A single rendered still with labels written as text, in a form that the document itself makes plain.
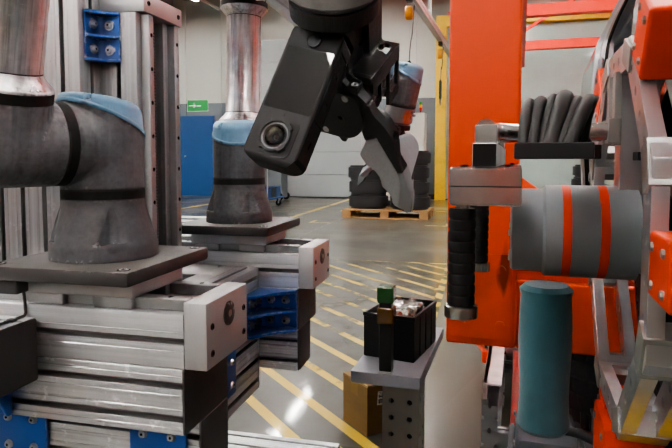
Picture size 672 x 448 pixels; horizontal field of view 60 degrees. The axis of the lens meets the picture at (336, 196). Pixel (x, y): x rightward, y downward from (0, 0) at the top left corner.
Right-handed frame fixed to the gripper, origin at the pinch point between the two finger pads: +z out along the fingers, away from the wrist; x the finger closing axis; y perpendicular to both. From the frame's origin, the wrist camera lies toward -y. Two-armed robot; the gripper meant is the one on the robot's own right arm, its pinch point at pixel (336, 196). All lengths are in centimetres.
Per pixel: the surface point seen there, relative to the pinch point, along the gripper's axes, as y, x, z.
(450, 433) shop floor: 54, -8, 164
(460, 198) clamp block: 17.7, -8.3, 13.4
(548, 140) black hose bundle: 23.1, -16.6, 5.1
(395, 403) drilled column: 33, 5, 112
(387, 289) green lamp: 40, 11, 72
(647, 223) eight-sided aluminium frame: 16.5, -29.0, 7.7
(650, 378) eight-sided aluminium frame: 6.6, -34.3, 20.9
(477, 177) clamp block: 19.8, -9.6, 11.0
